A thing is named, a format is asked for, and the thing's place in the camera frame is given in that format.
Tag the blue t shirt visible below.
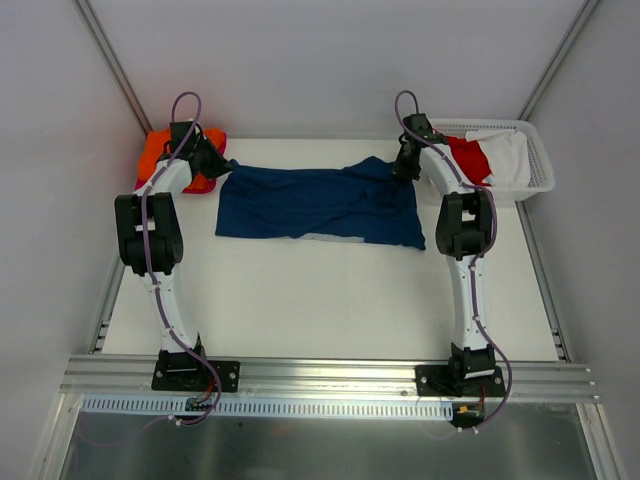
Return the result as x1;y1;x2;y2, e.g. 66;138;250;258
215;156;426;251

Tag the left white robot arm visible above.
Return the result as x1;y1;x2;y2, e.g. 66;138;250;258
114;121;239;393

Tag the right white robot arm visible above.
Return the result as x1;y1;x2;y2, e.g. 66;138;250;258
393;113;496;397

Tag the orange folded t shirt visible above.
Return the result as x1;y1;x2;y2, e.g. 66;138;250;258
137;127;224;191

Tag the red t shirt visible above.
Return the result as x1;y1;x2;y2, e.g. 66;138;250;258
444;136;492;186

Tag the pink folded t shirt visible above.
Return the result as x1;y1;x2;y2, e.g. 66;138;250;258
132;130;229;196

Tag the white t shirt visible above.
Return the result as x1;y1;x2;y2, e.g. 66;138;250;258
465;129;531;190

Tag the white plastic basket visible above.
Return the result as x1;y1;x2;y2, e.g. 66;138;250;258
431;118;556;205

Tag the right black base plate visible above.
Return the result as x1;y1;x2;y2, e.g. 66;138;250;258
414;364;507;398

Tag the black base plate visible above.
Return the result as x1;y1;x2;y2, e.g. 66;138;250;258
414;364;507;398
151;351;240;393

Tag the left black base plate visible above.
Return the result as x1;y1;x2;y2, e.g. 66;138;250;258
151;351;240;393

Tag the aluminium mounting rail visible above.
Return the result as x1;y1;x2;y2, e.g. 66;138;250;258
59;354;602;404

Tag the white slotted cable duct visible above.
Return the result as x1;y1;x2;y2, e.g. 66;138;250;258
81;394;453;421

